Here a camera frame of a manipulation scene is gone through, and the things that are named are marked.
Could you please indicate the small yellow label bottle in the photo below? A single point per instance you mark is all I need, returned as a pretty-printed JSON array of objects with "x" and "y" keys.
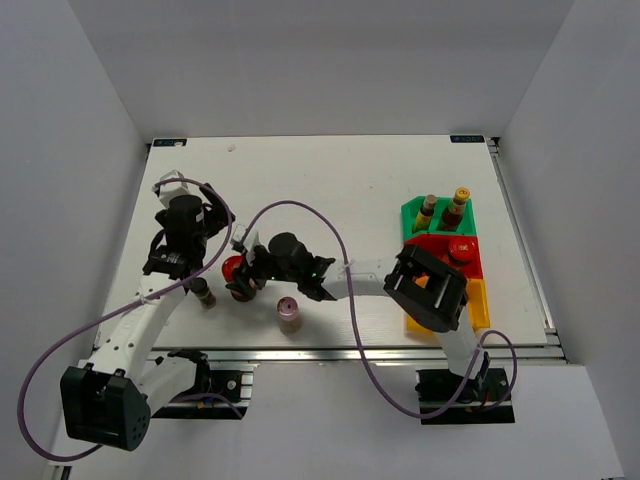
[{"x": 425, "y": 213}]

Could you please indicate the yellow cap sauce bottle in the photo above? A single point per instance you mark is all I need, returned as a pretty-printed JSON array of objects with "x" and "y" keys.
[{"x": 454, "y": 212}]

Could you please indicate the pink cap spice shaker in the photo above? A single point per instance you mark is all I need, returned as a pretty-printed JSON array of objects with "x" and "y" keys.
[{"x": 289, "y": 316}]

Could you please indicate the black cap spice jar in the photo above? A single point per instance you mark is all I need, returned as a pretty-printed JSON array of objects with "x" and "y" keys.
[{"x": 200, "y": 288}]

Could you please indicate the right blue table label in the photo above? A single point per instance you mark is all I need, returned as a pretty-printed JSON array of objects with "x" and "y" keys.
[{"x": 465, "y": 139}]

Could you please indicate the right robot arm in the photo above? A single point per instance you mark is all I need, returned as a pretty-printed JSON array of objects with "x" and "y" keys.
[{"x": 429, "y": 291}]

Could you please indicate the yellow plastic bin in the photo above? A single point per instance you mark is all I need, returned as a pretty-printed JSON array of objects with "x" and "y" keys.
[{"x": 477, "y": 308}]

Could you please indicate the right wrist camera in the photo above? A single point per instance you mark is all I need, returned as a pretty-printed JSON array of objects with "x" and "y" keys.
[{"x": 244, "y": 241}]

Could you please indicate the aluminium table right rail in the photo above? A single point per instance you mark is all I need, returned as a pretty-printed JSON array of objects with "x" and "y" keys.
[{"x": 525, "y": 253}]

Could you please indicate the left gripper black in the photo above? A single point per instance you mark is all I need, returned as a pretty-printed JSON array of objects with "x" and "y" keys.
[{"x": 217, "y": 219}]

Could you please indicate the red plastic bin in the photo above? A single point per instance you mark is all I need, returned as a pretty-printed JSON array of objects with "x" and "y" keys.
[{"x": 436, "y": 245}]

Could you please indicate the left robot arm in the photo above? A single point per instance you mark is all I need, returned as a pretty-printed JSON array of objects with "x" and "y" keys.
[{"x": 112, "y": 398}]

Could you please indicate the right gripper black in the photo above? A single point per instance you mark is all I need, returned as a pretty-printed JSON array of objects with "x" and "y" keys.
[{"x": 242, "y": 282}]

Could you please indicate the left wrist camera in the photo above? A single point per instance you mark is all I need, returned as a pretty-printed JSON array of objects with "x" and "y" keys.
[{"x": 172, "y": 186}]

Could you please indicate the blue table label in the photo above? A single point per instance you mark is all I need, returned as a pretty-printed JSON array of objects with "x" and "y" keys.
[
  {"x": 465, "y": 139},
  {"x": 169, "y": 142}
]

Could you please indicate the red lid jar front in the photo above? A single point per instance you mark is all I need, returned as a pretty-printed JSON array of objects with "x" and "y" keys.
[{"x": 461, "y": 252}]

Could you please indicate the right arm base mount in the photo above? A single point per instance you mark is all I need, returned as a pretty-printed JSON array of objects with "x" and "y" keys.
[{"x": 474, "y": 405}]

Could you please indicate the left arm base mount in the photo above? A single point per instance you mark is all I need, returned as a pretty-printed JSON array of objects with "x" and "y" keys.
[{"x": 210, "y": 392}]

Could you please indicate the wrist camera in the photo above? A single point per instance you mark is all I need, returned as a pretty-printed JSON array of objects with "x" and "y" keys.
[
  {"x": 244, "y": 241},
  {"x": 172, "y": 186}
]

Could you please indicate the left blue table label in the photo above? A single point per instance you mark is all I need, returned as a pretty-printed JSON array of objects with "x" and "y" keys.
[{"x": 169, "y": 142}]

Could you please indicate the red lid jar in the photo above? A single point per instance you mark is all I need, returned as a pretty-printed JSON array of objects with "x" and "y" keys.
[
  {"x": 235, "y": 263},
  {"x": 461, "y": 252}
]

